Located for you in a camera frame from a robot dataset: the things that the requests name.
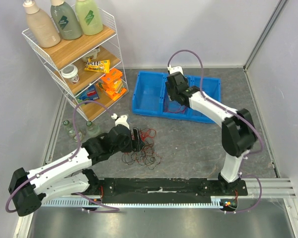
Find red and black wires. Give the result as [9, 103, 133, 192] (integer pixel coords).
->
[121, 127, 163, 171]

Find red wire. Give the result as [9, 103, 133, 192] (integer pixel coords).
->
[163, 100, 189, 115]

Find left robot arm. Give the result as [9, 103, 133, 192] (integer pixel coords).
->
[5, 124, 145, 217]

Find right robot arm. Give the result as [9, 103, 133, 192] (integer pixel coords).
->
[165, 72, 257, 195]

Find blue three-compartment bin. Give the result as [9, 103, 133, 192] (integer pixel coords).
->
[132, 71, 214, 123]

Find right glass bottle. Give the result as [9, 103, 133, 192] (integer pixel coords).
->
[86, 121, 100, 137]

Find glass bottle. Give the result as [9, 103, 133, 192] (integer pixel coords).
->
[86, 121, 100, 137]
[62, 120, 84, 142]

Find orange snack boxes stack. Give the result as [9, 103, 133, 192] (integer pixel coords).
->
[96, 68, 127, 101]

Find left glass bottle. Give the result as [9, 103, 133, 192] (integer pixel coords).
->
[62, 120, 84, 142]

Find blue snack packet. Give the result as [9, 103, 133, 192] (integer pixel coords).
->
[75, 85, 99, 103]

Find yellow candy bag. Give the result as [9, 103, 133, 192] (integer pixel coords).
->
[84, 58, 111, 73]

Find white tub container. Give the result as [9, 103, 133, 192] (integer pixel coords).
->
[80, 47, 100, 62]

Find white paper cup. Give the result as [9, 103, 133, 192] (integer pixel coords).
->
[61, 64, 79, 84]

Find light green pump bottle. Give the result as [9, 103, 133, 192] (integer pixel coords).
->
[75, 0, 103, 35]

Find aluminium corner profile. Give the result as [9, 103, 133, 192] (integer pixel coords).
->
[243, 0, 289, 72]

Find dark green pump bottle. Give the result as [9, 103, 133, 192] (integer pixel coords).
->
[50, 0, 82, 40]

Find beige pump bottle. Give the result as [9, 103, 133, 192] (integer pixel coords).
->
[23, 0, 61, 48]

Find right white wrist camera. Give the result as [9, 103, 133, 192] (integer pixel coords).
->
[167, 65, 184, 75]

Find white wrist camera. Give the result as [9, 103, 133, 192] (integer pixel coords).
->
[167, 65, 184, 75]
[111, 114, 130, 129]

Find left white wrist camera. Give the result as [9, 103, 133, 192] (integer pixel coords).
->
[111, 114, 130, 129]

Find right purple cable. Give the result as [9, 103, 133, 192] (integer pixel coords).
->
[167, 49, 265, 214]

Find purple cable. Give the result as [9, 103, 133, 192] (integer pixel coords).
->
[167, 49, 265, 214]
[5, 100, 120, 213]

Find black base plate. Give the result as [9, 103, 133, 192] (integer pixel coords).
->
[89, 177, 249, 204]

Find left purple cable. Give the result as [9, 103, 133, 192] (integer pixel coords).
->
[5, 100, 120, 213]

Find white wire shelf rack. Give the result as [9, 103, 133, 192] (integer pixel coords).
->
[21, 5, 129, 122]

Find slotted cable duct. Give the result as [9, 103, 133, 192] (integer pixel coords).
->
[42, 196, 232, 209]

